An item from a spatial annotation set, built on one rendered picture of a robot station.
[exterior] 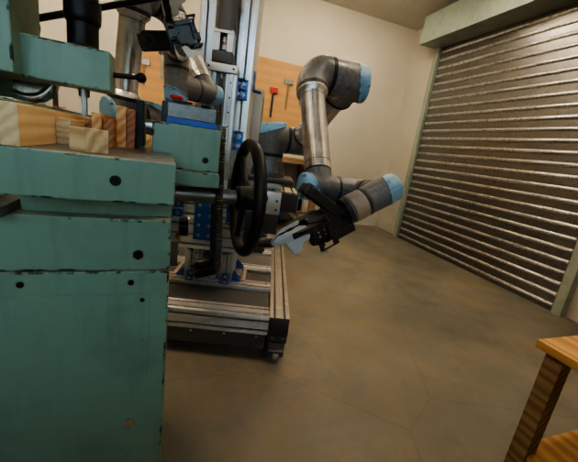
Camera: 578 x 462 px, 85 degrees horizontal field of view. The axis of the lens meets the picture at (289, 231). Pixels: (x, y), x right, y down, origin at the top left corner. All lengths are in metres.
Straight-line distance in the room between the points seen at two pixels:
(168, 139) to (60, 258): 0.29
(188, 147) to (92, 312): 0.35
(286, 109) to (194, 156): 3.58
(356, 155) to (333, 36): 1.50
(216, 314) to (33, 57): 1.06
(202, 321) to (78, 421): 0.80
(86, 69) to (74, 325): 0.46
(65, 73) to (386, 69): 4.46
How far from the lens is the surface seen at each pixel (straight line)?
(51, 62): 0.76
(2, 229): 0.61
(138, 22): 1.41
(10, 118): 0.50
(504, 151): 3.64
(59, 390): 0.72
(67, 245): 0.59
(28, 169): 0.50
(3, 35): 0.75
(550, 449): 1.41
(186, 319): 1.48
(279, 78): 4.27
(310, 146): 0.91
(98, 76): 0.74
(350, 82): 1.09
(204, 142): 0.71
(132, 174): 0.48
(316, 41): 4.52
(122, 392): 0.72
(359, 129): 4.68
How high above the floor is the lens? 0.94
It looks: 14 degrees down
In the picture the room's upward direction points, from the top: 8 degrees clockwise
